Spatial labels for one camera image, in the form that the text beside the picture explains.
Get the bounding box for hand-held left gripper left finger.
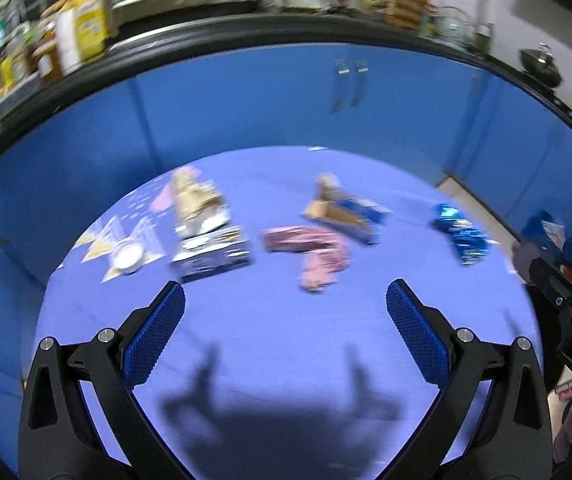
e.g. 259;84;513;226
17;280;191;480

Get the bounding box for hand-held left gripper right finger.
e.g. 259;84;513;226
381;279;554;480

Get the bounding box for white bottle cap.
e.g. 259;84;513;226
111;242;145;276

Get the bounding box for clear plastic blister pack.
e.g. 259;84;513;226
171;225;254;283

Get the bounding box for blue foil wrapper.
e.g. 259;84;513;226
432;203;490;266

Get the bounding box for pink wrapper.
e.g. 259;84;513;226
263;225;353;293

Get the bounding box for beige paper bag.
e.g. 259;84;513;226
170;167;231;226

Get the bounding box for torn blue cardboard box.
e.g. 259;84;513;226
302;174;393;246

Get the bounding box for blue bag on floor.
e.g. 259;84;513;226
510;210;566;281

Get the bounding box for round table blue cloth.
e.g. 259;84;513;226
38;145;544;480

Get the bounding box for dark wok with lid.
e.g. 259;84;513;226
520;42;564;86

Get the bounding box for dark oil bottle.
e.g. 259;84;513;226
476;22;494;53

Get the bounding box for blue base cabinets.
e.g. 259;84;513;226
0;42;572;311

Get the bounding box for cluster of condiment jars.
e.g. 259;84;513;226
0;10;64;106

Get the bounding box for black kitchen countertop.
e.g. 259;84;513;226
0;10;572;181

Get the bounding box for yellow detergent bottle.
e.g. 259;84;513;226
72;0;112;63

